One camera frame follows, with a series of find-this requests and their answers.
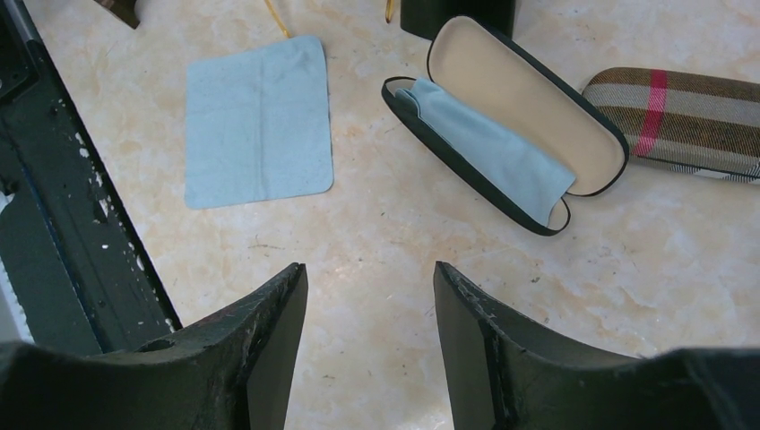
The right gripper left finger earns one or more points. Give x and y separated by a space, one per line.
231 370

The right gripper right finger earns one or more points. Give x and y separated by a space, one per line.
506 371

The blue cleaning cloth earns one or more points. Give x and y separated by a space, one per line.
514 175
258 125

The black textured glasses case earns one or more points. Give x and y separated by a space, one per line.
490 73

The plaid glasses case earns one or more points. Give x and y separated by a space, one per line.
683 122

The orange tinted sunglasses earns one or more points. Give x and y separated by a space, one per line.
388 16

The dark triangular glasses case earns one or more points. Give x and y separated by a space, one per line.
424 18

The small brown case insert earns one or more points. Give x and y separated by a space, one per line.
124 10

